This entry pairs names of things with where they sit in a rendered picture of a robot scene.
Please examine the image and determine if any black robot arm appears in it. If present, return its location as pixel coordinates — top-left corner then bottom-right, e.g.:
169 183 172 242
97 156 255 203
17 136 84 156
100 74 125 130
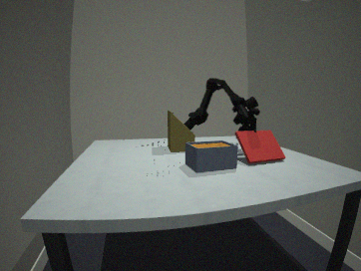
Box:
184 78 258 130

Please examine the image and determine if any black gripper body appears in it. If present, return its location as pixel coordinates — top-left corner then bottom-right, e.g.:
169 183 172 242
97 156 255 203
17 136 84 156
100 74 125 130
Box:
238 108 259 132

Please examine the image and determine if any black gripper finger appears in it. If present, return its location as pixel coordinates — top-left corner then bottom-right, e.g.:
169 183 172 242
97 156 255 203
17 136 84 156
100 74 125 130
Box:
242 126 253 131
246 119 257 132

